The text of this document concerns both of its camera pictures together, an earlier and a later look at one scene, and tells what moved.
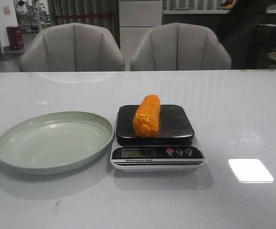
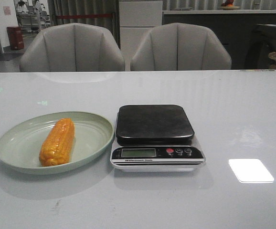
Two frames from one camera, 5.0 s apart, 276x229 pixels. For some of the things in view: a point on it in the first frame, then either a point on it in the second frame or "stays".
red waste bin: (15, 37) stays
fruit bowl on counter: (227, 5) stays
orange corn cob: (146, 116) -> (58, 142)
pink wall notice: (7, 10) stays
